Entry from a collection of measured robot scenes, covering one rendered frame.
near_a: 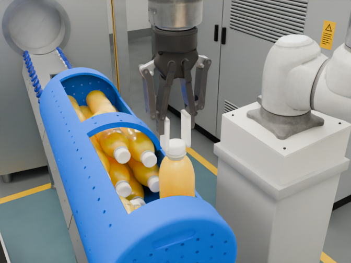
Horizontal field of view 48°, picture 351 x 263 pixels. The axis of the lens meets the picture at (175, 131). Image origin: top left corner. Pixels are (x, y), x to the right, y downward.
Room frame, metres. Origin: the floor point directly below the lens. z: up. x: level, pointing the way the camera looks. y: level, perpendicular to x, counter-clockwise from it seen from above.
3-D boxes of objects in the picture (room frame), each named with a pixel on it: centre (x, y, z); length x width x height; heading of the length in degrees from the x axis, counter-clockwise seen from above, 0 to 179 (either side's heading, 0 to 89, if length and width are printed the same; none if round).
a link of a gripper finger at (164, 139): (0.66, 0.02, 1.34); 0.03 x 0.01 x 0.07; 24
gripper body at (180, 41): (0.67, 0.00, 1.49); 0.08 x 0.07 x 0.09; 114
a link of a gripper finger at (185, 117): (0.68, -0.02, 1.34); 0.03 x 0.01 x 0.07; 24
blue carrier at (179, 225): (0.94, 0.18, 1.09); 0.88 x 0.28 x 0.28; 24
